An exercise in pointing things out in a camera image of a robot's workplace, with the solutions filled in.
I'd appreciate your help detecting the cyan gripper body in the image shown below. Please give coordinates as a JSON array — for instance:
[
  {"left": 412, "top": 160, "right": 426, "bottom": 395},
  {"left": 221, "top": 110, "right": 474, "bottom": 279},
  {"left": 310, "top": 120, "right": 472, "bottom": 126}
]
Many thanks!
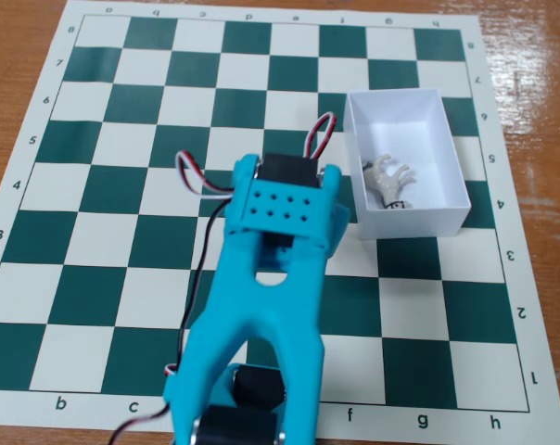
[{"left": 326, "top": 203, "right": 354, "bottom": 255}]

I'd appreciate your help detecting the white toy horse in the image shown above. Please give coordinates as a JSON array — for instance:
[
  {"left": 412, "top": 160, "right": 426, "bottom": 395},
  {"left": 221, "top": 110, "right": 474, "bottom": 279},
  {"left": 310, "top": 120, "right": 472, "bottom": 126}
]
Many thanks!
[{"left": 362, "top": 155, "right": 416, "bottom": 210}]

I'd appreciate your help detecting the white open rectangular box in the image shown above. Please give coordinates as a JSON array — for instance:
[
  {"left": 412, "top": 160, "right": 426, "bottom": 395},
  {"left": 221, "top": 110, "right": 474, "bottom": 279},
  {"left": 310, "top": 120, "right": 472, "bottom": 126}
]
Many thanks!
[{"left": 343, "top": 87, "right": 474, "bottom": 241}]

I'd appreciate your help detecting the green and white chessboard mat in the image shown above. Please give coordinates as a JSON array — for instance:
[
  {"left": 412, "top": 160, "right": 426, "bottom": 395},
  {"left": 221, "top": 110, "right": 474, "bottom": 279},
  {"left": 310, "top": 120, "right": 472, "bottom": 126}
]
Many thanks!
[{"left": 0, "top": 0, "right": 560, "bottom": 441}]

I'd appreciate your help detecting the thin black cable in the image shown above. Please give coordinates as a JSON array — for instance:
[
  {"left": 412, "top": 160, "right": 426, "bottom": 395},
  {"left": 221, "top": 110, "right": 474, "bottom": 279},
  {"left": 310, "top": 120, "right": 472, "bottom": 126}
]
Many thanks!
[{"left": 175, "top": 201, "right": 233, "bottom": 372}]

